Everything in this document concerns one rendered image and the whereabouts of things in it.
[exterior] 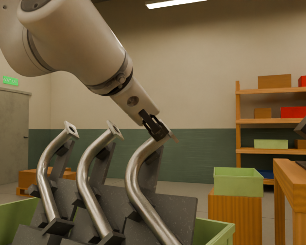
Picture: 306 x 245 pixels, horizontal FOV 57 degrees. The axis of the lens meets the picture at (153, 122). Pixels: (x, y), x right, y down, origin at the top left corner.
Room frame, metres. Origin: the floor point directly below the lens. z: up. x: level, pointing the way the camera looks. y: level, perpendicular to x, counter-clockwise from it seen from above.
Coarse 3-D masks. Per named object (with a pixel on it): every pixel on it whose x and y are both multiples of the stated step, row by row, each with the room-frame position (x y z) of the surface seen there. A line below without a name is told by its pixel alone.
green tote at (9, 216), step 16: (0, 208) 0.80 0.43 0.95; (16, 208) 0.84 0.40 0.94; (32, 208) 0.89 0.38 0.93; (0, 224) 0.80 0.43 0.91; (16, 224) 0.84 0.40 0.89; (208, 224) 0.67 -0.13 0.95; (224, 224) 0.65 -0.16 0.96; (0, 240) 0.81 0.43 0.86; (208, 240) 0.67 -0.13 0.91; (224, 240) 0.58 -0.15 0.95
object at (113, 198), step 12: (108, 144) 0.77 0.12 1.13; (96, 156) 0.74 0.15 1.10; (108, 156) 0.75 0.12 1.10; (96, 168) 0.75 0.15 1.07; (108, 168) 0.74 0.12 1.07; (96, 180) 0.73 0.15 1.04; (108, 192) 0.70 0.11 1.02; (120, 192) 0.68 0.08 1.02; (108, 204) 0.68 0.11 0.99; (120, 204) 0.67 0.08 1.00; (84, 216) 0.70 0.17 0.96; (108, 216) 0.67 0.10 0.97; (120, 216) 0.65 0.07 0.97; (72, 228) 0.70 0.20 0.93; (84, 228) 0.69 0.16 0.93; (120, 228) 0.64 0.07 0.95; (72, 240) 0.64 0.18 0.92; (84, 240) 0.67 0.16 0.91
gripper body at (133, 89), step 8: (128, 80) 0.44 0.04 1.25; (136, 80) 0.46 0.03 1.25; (120, 88) 0.43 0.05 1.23; (128, 88) 0.43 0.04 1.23; (136, 88) 0.44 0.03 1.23; (112, 96) 0.44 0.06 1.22; (120, 96) 0.44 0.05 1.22; (128, 96) 0.44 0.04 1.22; (136, 96) 0.46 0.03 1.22; (144, 96) 0.46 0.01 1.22; (120, 104) 0.45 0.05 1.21; (128, 104) 0.46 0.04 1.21; (136, 104) 0.46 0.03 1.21; (144, 104) 0.47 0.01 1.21; (152, 104) 0.48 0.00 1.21; (128, 112) 0.46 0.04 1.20; (136, 112) 0.47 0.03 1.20; (152, 112) 0.49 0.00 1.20; (136, 120) 0.48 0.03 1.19
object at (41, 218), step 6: (30, 186) 0.77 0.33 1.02; (36, 186) 0.78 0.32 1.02; (54, 186) 0.79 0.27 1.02; (30, 192) 0.76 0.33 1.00; (36, 192) 0.77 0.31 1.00; (60, 210) 0.72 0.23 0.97; (36, 216) 0.71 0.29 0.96; (42, 216) 0.70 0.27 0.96; (60, 216) 0.72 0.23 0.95; (66, 216) 0.72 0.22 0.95; (36, 222) 0.70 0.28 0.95; (42, 222) 0.69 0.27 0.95
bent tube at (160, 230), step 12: (144, 144) 0.63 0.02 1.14; (156, 144) 0.63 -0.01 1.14; (132, 156) 0.63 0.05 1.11; (144, 156) 0.63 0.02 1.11; (132, 168) 0.62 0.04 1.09; (132, 180) 0.60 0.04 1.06; (132, 192) 0.59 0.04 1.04; (132, 204) 0.59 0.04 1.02; (144, 204) 0.57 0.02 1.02; (144, 216) 0.56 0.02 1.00; (156, 216) 0.55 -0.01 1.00; (156, 228) 0.53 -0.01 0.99; (168, 228) 0.54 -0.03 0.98; (168, 240) 0.52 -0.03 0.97
